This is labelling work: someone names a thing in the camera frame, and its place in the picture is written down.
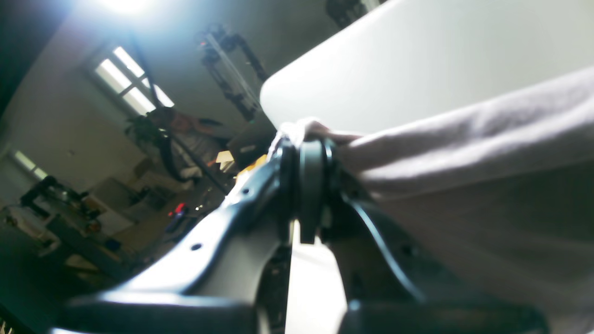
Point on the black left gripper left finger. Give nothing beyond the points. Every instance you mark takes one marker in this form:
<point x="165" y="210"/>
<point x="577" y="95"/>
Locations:
<point x="208" y="283"/>

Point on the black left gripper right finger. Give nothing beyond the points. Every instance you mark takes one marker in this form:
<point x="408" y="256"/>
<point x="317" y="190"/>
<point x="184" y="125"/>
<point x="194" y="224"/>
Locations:
<point x="392" y="284"/>

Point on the pink t-shirt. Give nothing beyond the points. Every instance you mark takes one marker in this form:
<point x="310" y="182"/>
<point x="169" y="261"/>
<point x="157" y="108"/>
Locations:
<point x="501" y="192"/>

